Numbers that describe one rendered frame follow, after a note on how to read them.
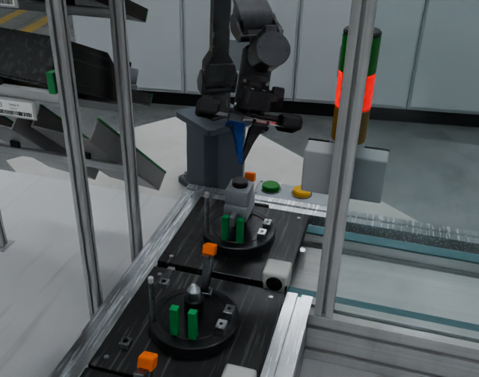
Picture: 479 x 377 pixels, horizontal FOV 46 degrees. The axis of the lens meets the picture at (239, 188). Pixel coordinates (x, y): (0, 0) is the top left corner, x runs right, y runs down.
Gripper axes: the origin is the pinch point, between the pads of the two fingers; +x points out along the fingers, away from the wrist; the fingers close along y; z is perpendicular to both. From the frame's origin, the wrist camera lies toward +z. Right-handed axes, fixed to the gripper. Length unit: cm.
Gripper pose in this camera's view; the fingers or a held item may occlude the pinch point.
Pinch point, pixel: (243, 144)
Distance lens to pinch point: 101.0
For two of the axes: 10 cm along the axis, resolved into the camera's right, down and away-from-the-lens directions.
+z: 1.4, -0.1, -9.9
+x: -1.6, 9.9, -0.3
